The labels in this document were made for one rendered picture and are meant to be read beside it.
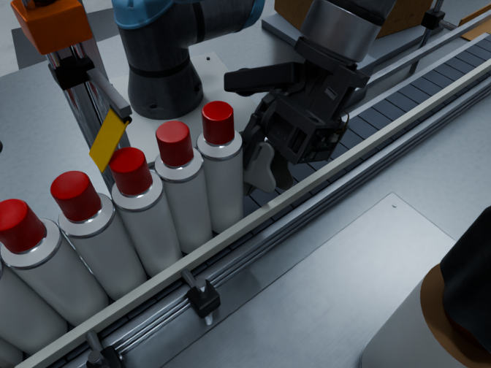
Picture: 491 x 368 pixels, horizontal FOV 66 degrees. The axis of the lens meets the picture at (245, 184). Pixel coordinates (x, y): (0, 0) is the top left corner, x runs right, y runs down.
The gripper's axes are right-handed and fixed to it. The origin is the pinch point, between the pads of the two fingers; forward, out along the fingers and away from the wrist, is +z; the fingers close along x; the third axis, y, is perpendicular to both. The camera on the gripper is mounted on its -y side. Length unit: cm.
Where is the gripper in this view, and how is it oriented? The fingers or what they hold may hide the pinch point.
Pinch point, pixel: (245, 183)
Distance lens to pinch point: 51.7
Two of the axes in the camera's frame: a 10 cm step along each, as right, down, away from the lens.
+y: 6.2, 6.1, -5.0
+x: 6.9, -1.1, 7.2
